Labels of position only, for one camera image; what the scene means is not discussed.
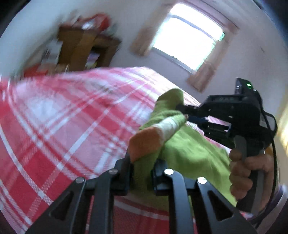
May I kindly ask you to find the green orange striped knit sweater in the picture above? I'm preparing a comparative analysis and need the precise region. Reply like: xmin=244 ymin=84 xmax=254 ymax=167
xmin=127 ymin=88 xmax=236 ymax=211

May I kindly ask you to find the person's right hand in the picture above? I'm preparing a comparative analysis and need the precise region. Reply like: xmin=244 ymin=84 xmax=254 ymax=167
xmin=229 ymin=149 xmax=274 ymax=204

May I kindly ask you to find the right beige curtain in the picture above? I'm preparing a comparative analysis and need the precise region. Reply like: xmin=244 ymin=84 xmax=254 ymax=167
xmin=187 ymin=23 xmax=239 ymax=93

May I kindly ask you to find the beige curtain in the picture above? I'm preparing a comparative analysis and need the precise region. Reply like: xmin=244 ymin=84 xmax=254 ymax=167
xmin=130 ymin=1 xmax=176 ymax=57
xmin=187 ymin=23 xmax=239 ymax=93

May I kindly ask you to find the left beige curtain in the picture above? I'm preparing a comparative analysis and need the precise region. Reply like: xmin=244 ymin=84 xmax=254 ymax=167
xmin=130 ymin=1 xmax=176 ymax=57

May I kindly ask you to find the red white plaid bedsheet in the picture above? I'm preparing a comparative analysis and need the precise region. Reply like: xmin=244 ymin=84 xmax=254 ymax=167
xmin=1 ymin=67 xmax=175 ymax=233

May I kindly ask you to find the red gift bag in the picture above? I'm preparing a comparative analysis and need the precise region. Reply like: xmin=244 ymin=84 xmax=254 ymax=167
xmin=82 ymin=13 xmax=111 ymax=32

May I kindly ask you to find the brown wooden desk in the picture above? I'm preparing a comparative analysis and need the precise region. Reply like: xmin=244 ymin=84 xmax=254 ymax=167
xmin=58 ymin=26 xmax=122 ymax=71

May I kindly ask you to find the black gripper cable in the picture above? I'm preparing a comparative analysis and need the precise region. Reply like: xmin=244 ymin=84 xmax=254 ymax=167
xmin=249 ymin=108 xmax=280 ymax=223

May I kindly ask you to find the window with metal frame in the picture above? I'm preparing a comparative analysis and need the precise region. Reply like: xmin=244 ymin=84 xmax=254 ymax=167
xmin=153 ymin=3 xmax=225 ymax=72

